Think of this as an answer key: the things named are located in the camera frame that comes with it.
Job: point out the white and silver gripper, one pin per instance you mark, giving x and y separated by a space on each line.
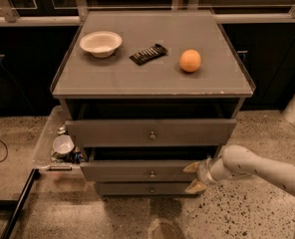
203 172

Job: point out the grey drawer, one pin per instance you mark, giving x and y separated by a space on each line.
150 132
143 164
141 188

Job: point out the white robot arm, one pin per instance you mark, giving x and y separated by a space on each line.
237 162

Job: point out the grey bottom drawer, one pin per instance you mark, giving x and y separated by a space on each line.
141 188

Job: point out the grey drawer cabinet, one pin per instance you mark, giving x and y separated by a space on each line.
116 88

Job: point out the grey top drawer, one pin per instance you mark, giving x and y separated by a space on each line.
150 132

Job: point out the orange fruit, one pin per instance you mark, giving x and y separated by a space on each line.
190 61

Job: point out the black snack bar packet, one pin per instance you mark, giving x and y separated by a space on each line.
144 56

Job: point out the small white cup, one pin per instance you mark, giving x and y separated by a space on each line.
63 144

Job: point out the clear plastic bin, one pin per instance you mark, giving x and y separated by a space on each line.
55 153

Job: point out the white bowl on cabinet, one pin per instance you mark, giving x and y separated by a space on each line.
101 44

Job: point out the metal railing frame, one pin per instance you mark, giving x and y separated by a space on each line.
87 4

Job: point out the black floor rail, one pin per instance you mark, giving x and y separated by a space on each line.
13 208

